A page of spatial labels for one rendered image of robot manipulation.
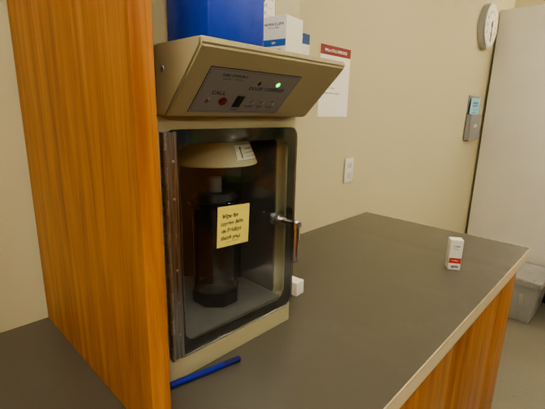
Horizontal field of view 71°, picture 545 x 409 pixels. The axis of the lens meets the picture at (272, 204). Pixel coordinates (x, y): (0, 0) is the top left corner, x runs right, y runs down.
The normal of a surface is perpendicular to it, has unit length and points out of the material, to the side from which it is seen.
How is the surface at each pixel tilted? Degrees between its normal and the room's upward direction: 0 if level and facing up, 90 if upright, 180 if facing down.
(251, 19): 90
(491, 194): 90
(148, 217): 90
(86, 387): 0
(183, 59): 90
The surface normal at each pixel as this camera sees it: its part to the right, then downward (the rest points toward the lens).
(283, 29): -0.59, 0.18
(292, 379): 0.02, -0.97
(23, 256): 0.72, 0.18
